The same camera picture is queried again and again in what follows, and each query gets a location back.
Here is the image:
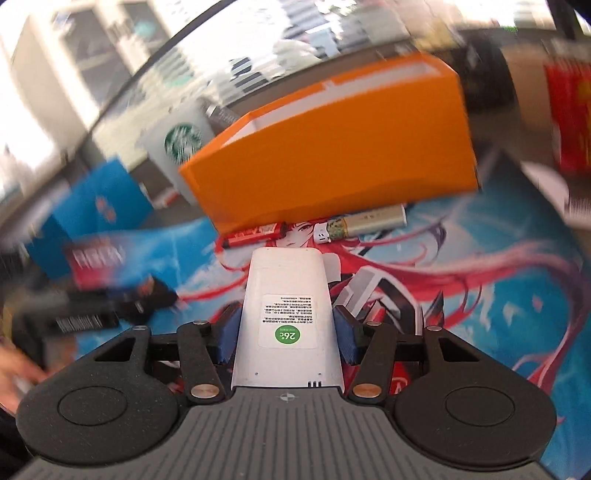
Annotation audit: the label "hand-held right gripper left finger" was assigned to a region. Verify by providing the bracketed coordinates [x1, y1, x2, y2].
[95, 305, 243, 407]

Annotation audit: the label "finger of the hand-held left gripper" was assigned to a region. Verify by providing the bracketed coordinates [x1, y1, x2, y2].
[108, 277, 178, 324]

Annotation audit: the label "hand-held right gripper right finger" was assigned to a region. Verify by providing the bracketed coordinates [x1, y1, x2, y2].
[333, 305, 485, 407]

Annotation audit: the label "red black packet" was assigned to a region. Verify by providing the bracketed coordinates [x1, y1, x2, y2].
[64, 234, 126, 289]

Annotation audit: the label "white remote control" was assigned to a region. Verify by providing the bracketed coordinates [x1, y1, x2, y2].
[231, 247, 345, 389]

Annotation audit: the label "orange cardboard box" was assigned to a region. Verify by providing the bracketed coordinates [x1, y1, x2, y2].
[179, 52, 480, 236]

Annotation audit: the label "person's left hand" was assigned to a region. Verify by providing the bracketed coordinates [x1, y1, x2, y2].
[0, 344, 47, 414]

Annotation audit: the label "red lighter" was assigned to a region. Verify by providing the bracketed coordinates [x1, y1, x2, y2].
[224, 222, 283, 248]

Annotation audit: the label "blue paper bag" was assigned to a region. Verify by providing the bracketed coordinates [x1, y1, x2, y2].
[25, 157, 153, 280]

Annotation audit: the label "gold lipstick tube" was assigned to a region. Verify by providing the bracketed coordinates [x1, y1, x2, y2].
[344, 205, 408, 241]

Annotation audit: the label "printed desk mat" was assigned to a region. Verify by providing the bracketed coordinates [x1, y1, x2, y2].
[46, 152, 591, 480]

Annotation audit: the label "frosted plastic cup green logo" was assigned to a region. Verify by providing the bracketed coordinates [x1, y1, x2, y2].
[139, 99, 218, 206]

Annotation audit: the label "white paper sheet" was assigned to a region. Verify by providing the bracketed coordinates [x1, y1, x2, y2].
[521, 161, 591, 227]

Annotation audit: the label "striped glass partition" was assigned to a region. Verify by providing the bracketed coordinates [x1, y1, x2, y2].
[83, 0, 416, 153]

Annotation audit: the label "beige paper cup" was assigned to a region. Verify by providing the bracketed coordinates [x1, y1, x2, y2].
[501, 44, 555, 130]

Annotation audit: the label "red drink can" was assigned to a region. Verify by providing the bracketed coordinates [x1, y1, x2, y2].
[544, 60, 591, 172]

